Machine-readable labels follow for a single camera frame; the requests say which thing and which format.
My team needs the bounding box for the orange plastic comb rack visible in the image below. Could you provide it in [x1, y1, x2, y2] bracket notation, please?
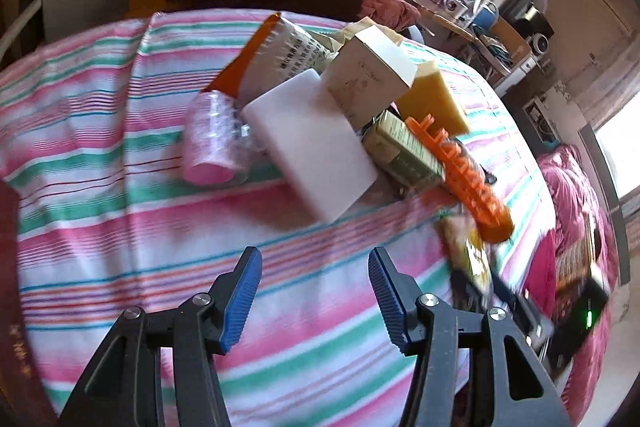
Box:
[405, 114, 514, 244]

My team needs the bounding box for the green tea box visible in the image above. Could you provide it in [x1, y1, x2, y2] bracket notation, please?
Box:
[362, 110, 446, 191]

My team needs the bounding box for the yellow sponge block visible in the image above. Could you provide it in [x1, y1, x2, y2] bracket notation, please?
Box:
[395, 61, 471, 136]

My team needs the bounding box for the white foam block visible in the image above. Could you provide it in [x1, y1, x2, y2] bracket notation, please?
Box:
[241, 69, 378, 223]

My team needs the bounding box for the white cardboard box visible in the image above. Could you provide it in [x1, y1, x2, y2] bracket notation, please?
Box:
[321, 26, 418, 130]

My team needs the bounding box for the orange white snack bag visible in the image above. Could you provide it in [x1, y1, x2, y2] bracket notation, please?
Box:
[203, 12, 330, 106]

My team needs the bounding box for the small snack packet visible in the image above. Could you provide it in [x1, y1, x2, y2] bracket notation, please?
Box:
[439, 215, 492, 296]

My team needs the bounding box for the pink quilted blanket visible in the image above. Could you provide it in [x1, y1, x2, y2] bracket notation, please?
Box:
[525, 144, 620, 425]

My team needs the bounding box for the striped pink green tablecloth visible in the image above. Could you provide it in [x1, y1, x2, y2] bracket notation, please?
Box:
[0, 8, 559, 427]

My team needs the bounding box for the wooden side desk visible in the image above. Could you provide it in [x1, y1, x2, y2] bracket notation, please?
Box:
[406, 0, 537, 96]

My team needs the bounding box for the blue bucket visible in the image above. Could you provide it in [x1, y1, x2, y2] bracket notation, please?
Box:
[472, 1, 500, 31]

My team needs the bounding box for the white mug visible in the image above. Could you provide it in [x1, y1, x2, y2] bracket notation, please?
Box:
[442, 0, 468, 18]

